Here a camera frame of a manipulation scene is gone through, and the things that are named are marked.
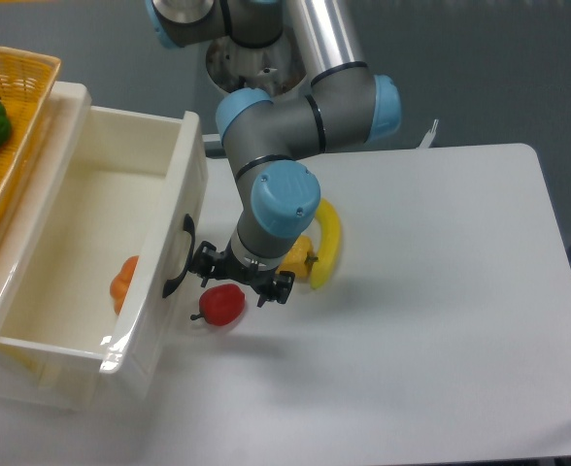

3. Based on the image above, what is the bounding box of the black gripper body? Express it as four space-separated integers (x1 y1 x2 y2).
215 247 276 291

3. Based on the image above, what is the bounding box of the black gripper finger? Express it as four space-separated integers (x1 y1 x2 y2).
254 271 295 308
190 241 219 285

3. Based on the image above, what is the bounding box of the white top drawer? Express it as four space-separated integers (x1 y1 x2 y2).
0 107 208 397

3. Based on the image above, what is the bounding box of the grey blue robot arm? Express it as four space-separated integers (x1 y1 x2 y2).
146 1 402 303

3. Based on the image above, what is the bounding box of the white drawer cabinet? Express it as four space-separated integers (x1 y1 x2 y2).
0 81 97 413

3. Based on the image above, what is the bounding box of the red toy pepper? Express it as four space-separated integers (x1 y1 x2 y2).
190 283 246 327

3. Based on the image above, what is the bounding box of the yellow toy pepper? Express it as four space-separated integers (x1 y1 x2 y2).
278 235 318 280

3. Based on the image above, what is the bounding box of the orange toy pepper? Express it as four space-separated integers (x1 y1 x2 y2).
109 255 139 316

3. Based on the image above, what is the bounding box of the yellow toy banana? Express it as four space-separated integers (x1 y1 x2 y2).
309 198 342 289

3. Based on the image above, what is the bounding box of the yellow woven basket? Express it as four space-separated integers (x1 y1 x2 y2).
0 46 61 236

